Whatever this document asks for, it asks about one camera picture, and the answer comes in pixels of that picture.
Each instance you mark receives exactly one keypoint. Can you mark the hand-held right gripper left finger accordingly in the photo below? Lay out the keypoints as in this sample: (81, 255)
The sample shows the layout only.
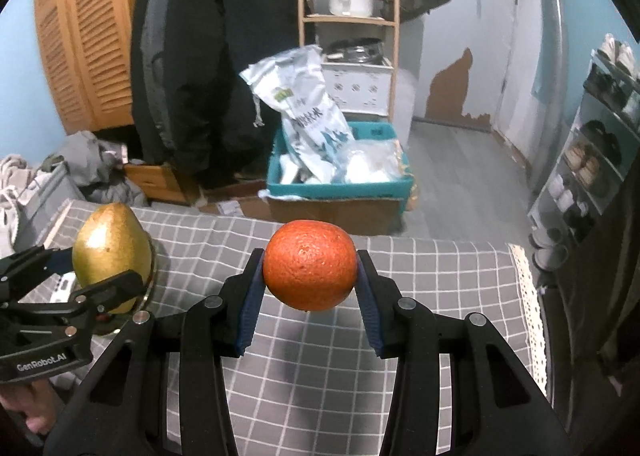
(250, 306)

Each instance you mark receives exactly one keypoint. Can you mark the white door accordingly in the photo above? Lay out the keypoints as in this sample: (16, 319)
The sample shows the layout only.
(480, 36)

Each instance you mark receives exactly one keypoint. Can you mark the printed white rice bag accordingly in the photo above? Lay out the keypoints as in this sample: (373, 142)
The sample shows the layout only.
(305, 111)

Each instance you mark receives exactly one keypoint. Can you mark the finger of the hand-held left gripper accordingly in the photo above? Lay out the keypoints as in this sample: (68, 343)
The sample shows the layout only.
(115, 286)
(60, 260)

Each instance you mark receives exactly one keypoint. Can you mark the wooden louvered wardrobe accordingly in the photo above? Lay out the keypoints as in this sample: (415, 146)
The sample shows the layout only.
(90, 36)

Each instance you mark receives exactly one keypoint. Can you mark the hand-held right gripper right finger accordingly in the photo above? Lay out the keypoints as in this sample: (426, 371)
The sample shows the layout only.
(367, 306)

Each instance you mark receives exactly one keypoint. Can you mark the grey jacket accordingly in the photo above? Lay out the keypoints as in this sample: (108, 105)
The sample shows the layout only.
(156, 36)

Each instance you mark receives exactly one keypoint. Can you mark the person's left hand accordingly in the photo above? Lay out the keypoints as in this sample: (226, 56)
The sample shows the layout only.
(30, 401)

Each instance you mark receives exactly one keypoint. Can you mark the olive cloth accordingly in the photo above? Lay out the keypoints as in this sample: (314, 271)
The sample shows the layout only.
(50, 163)

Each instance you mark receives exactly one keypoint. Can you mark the white plastic basket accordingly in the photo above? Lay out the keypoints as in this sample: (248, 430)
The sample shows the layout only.
(355, 88)

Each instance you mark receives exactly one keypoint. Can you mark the orange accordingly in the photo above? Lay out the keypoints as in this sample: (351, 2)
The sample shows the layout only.
(310, 263)

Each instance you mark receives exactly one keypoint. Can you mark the large cardboard box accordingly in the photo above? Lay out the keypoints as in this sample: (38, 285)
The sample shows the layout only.
(340, 216)

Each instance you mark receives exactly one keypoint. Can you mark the black jacket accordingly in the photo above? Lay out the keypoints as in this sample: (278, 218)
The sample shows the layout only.
(137, 86)

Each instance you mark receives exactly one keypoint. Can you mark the steel cooking pot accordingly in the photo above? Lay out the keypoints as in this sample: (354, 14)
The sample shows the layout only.
(350, 3)

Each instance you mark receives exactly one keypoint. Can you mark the teal plastic crate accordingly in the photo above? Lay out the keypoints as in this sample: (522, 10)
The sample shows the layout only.
(340, 191)

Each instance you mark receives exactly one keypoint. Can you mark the grey clothes pile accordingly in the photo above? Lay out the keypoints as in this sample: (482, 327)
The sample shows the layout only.
(95, 161)

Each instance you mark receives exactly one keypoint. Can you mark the yellow-green pear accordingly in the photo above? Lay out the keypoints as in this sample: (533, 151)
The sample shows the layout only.
(110, 246)

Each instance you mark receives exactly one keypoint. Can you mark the shoe rack with shoes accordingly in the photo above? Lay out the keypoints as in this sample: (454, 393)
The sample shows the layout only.
(582, 161)

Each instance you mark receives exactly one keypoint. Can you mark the wooden drawer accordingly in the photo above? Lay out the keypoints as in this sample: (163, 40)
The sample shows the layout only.
(160, 181)

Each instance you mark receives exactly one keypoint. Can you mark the black hooded coat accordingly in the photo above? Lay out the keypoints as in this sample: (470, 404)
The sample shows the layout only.
(225, 61)

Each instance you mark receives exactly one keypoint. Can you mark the dark green glass bowl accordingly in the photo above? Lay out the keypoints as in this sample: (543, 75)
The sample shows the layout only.
(151, 281)

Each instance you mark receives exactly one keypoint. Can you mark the steel steamer pot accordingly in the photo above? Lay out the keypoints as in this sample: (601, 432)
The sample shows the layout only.
(352, 52)

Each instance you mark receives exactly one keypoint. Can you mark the clear plastic bag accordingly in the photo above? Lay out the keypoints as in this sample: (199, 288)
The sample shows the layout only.
(372, 163)

